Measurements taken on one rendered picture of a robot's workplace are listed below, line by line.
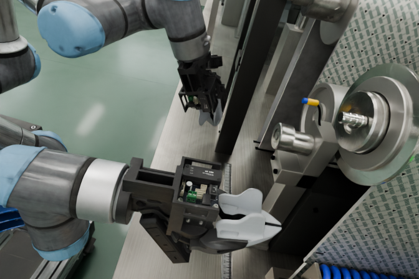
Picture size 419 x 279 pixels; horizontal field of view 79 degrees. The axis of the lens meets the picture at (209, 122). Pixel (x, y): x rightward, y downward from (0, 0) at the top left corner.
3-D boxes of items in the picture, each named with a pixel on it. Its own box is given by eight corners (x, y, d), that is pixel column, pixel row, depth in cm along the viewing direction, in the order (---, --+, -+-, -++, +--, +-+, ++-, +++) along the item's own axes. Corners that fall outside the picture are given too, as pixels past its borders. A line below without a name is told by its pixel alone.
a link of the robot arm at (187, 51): (176, 27, 53) (213, 22, 50) (182, 47, 56) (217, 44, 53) (162, 44, 48) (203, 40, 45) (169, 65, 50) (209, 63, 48)
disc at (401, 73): (322, 131, 41) (376, 43, 32) (325, 131, 41) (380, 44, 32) (358, 212, 29) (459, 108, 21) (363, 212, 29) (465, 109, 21)
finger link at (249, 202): (293, 207, 32) (222, 194, 31) (277, 231, 36) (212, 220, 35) (289, 187, 34) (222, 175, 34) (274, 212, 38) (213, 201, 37)
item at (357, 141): (342, 90, 34) (383, 88, 27) (356, 93, 34) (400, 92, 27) (328, 144, 35) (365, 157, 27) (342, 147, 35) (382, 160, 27)
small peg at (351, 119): (338, 110, 29) (345, 111, 28) (361, 115, 29) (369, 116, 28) (335, 122, 29) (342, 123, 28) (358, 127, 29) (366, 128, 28)
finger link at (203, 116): (199, 137, 64) (189, 109, 58) (205, 121, 68) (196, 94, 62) (211, 138, 63) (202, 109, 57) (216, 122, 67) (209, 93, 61)
